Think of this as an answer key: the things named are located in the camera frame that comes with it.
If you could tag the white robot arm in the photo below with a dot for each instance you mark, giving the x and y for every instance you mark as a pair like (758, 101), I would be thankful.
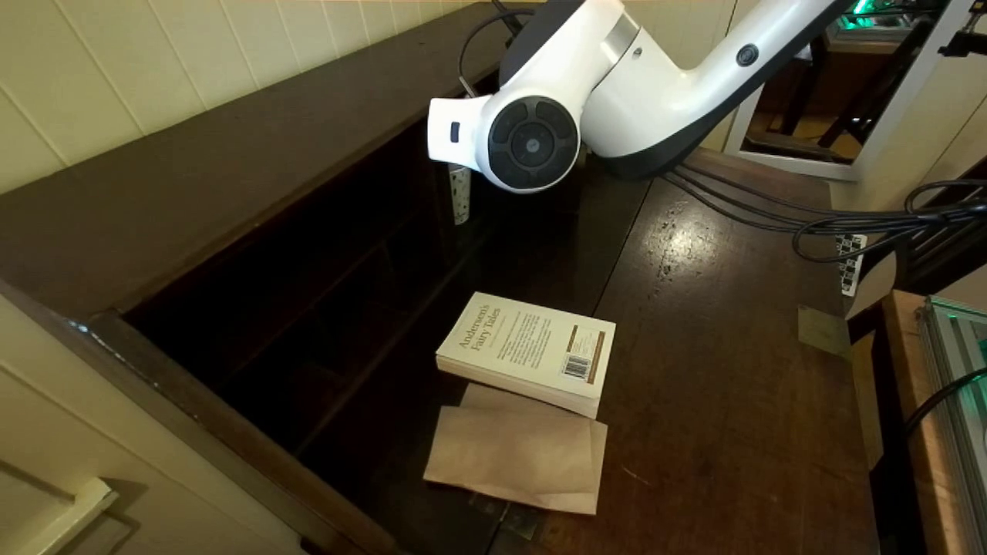
(637, 92)

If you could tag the white paperback book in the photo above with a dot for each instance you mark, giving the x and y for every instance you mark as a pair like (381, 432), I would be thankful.
(527, 349)

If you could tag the dark wooden secretary desk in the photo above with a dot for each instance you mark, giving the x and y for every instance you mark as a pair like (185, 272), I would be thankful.
(206, 205)

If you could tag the brown wooden stool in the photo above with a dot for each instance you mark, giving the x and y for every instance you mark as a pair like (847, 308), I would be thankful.
(791, 101)

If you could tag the white power strip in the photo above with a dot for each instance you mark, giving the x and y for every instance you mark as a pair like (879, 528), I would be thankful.
(853, 268)

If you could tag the light wooden side table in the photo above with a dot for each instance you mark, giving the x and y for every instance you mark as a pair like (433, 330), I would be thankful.
(900, 328)

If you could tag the dark wooden chair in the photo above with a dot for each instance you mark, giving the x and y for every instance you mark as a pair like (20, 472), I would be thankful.
(945, 258)

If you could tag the white door frame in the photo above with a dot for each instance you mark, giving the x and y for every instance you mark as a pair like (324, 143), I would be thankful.
(802, 163)

